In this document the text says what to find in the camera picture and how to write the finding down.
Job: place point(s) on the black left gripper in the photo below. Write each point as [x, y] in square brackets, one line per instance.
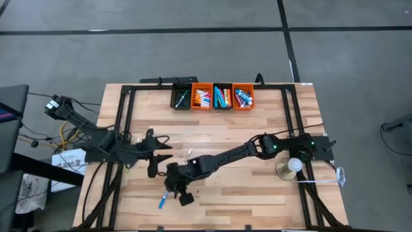
[151, 151]

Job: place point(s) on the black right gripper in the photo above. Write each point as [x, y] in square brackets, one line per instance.
[180, 174]

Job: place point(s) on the blue thin marker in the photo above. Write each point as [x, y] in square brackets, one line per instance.
[162, 200]
[244, 95]

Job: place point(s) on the red thin marker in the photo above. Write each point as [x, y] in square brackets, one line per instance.
[189, 154]

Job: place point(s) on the green thin marker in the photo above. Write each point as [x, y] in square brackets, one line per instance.
[181, 98]

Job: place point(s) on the purple capped white marker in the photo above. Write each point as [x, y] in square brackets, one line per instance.
[202, 104]

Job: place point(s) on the blue highlighter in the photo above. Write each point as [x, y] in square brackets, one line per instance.
[221, 97]
[216, 96]

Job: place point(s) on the yellow-green highlighter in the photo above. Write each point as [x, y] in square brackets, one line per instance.
[225, 96]

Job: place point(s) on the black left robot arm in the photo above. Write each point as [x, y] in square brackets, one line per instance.
[96, 137]

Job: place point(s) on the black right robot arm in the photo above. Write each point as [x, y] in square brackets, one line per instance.
[231, 154]

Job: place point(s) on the black plastic mesh basket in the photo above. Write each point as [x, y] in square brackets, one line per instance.
[175, 88]
[222, 85]

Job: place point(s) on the black bar device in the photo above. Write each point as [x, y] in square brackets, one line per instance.
[167, 79]

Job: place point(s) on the orange plastic mesh basket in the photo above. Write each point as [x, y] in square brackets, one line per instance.
[243, 86]
[202, 85]

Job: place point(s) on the printed white paper sheet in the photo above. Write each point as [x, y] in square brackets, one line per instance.
[69, 161]

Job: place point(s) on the round metal base lamp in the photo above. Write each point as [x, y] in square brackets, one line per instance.
[284, 170]

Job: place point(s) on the white plastic bag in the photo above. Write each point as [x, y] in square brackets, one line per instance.
[32, 193]

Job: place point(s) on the dark grey cart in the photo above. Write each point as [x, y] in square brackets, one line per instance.
[13, 125]

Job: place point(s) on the grey floor stand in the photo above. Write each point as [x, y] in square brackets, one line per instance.
[400, 121]

